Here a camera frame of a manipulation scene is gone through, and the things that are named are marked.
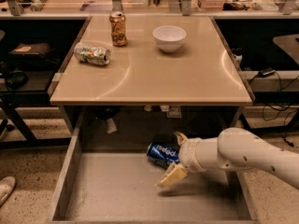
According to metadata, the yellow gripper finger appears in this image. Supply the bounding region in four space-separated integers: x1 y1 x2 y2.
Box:
173 132 188 147
156 162 188 188

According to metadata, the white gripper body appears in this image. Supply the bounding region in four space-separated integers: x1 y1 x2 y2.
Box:
178 138 206 173

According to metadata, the blue pepsi can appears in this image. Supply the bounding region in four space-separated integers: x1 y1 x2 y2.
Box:
147 143 179 169

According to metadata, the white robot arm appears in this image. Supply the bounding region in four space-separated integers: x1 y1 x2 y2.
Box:
157 128 299 189

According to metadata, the beige counter cabinet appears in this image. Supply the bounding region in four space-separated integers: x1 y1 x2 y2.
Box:
50 14 254 110

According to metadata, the open grey drawer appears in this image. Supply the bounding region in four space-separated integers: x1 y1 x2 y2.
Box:
46 106 259 224

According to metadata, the green white lying can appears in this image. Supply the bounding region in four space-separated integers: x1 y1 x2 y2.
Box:
74 43 111 66

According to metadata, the gold upright soda can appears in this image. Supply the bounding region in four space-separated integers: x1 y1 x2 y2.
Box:
109 11 127 47

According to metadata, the white ceramic bowl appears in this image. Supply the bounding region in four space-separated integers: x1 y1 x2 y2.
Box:
152 25 187 53

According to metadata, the white shoe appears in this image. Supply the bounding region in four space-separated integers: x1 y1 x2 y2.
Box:
0 176 16 206

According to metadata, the black desk frame right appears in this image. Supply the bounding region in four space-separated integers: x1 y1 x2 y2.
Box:
239 106 299 134

